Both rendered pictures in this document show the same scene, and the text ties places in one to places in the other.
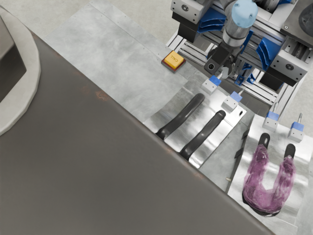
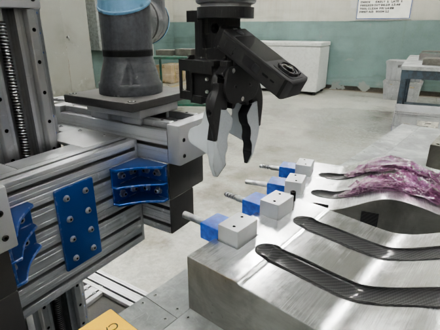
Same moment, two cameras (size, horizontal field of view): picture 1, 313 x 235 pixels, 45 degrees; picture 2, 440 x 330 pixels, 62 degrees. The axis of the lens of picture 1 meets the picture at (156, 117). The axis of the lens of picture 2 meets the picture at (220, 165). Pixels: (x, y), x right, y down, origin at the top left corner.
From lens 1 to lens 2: 130 cm
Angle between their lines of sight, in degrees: 67
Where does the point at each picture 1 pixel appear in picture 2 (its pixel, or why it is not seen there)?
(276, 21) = (90, 142)
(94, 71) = not seen: outside the picture
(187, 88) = (245, 272)
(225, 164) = not seen: hidden behind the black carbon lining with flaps
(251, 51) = (110, 225)
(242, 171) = (423, 203)
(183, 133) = (411, 275)
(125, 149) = not seen: outside the picture
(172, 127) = (406, 299)
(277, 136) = (312, 183)
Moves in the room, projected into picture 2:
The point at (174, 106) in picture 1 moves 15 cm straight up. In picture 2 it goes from (316, 306) to (330, 188)
